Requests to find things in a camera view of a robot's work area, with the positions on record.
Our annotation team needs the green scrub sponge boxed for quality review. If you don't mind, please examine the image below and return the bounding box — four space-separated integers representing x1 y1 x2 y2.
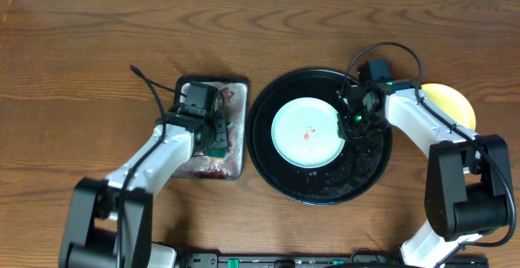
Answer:
207 147 227 161

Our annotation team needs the mint green plate with stain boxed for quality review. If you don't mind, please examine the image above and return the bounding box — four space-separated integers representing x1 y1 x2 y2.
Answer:
271 97 345 169

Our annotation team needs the yellow plate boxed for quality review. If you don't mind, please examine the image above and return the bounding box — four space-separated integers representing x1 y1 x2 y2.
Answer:
422 84 476 131

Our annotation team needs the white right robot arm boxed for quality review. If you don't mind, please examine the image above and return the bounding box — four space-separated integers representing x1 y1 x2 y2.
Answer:
338 79 517 267

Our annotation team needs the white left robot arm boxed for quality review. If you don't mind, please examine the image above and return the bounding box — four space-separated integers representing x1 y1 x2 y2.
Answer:
58 113 228 268

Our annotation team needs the black rectangular tray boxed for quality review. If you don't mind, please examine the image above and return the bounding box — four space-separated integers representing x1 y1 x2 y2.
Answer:
172 76 249 180

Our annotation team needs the round black serving tray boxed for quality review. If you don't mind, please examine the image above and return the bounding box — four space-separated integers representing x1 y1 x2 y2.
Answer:
245 67 392 205

